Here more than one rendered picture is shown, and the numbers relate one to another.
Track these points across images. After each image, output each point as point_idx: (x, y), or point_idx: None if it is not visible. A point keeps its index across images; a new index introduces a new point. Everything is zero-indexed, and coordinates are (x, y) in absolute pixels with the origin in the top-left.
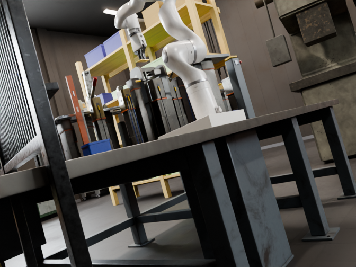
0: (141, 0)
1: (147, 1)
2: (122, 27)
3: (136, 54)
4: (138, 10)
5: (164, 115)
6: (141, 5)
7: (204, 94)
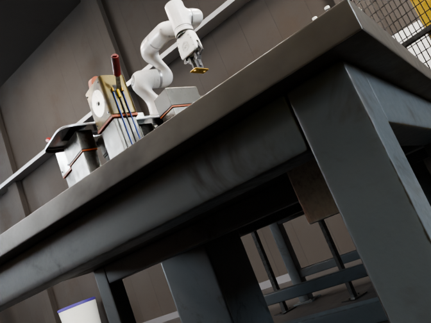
0: (171, 82)
1: (167, 84)
2: (195, 25)
3: (201, 55)
4: (168, 40)
5: None
6: (162, 44)
7: None
